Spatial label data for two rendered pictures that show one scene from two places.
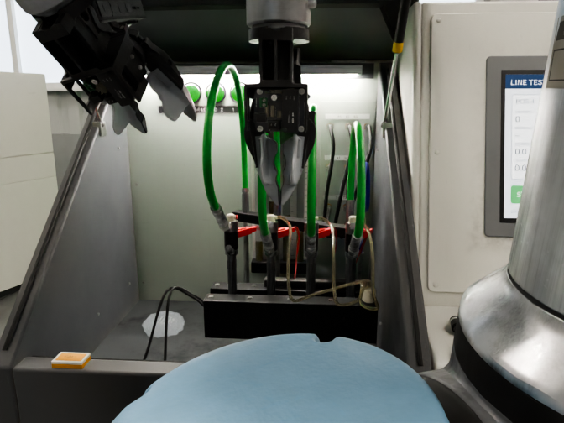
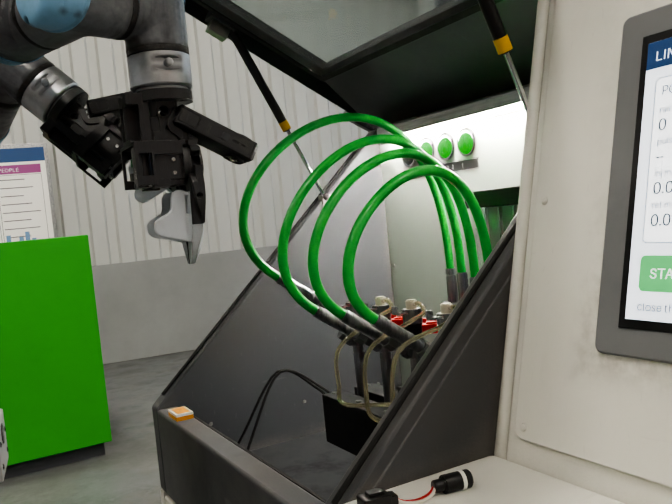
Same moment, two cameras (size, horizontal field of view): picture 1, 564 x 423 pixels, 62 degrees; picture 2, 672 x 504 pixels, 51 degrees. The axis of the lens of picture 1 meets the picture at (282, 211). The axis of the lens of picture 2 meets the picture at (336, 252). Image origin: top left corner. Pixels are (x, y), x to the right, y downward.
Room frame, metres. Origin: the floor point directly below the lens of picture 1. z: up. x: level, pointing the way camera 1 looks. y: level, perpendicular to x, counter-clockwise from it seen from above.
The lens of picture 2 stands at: (0.27, -0.84, 1.27)
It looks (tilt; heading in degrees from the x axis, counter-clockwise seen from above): 3 degrees down; 57
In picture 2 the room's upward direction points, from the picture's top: 6 degrees counter-clockwise
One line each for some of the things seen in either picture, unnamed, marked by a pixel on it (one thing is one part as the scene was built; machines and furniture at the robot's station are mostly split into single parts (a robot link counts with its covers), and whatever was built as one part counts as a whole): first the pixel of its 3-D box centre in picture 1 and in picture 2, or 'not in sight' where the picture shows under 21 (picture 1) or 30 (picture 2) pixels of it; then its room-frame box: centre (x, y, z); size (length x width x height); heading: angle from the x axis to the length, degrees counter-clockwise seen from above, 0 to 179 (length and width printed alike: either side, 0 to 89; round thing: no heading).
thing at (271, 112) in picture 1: (278, 83); (161, 142); (0.58, 0.00, 1.38); 0.09 x 0.08 x 0.12; 176
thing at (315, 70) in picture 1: (247, 70); (465, 112); (1.17, 0.08, 1.43); 0.54 x 0.03 x 0.02; 86
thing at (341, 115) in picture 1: (346, 166); not in sight; (1.15, -0.16, 1.21); 0.13 x 0.03 x 0.31; 86
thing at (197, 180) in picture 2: (297, 133); (192, 189); (0.61, -0.02, 1.32); 0.05 x 0.02 x 0.09; 86
